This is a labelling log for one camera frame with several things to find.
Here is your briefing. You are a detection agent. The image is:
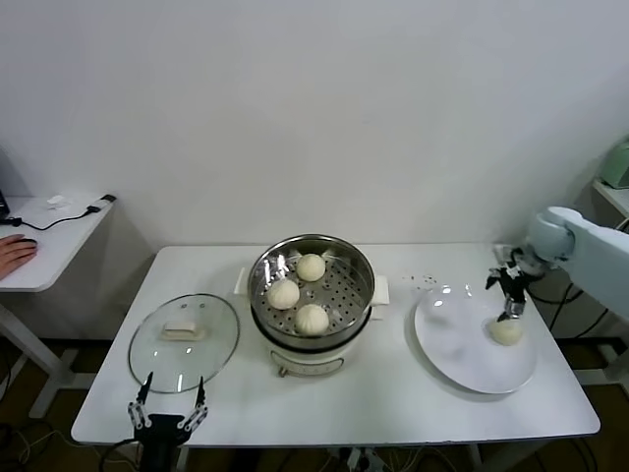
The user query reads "perforated steel steamer basket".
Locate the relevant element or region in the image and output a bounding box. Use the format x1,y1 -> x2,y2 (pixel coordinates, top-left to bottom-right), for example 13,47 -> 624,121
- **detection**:
247,234 -> 377,351

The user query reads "pale green appliance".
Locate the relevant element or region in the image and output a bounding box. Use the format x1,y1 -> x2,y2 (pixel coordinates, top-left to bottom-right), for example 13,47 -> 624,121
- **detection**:
600,139 -> 629,191

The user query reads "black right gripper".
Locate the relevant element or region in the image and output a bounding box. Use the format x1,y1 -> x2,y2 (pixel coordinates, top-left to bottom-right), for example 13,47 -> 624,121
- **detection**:
494,267 -> 530,324

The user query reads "white power strip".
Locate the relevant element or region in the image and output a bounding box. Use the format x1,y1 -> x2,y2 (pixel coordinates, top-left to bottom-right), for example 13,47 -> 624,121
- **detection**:
343,447 -> 389,472

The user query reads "thin black desk cable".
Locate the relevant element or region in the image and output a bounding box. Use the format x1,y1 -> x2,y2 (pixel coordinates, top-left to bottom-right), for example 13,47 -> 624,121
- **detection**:
0,205 -> 102,231

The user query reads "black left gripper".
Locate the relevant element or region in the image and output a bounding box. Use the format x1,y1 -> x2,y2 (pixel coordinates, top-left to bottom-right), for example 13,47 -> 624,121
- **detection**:
128,372 -> 210,472

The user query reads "glass lid with cream handle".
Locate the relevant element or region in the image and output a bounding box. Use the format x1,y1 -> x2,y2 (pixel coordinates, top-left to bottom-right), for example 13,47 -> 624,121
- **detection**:
127,293 -> 241,394

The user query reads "white side desk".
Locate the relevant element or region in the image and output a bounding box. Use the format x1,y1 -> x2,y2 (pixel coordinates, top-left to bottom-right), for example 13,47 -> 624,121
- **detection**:
0,196 -> 113,419

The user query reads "cream electric cooking pot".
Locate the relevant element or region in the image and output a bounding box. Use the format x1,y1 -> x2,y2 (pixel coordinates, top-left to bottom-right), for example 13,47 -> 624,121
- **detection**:
235,265 -> 393,380

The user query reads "person's bare hand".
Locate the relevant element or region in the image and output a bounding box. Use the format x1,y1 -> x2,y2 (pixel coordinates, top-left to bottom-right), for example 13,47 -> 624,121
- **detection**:
0,234 -> 39,282

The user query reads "white steamed baozi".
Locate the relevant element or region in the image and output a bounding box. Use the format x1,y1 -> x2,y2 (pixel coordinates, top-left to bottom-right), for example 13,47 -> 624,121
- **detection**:
486,317 -> 523,347
294,303 -> 330,337
266,278 -> 301,311
296,253 -> 326,282

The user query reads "white round plate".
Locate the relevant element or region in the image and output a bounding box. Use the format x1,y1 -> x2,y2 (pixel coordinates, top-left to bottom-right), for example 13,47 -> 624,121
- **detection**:
413,283 -> 538,396

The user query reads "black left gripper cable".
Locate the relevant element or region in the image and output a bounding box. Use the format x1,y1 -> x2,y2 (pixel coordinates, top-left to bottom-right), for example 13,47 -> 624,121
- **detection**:
100,439 -> 146,472

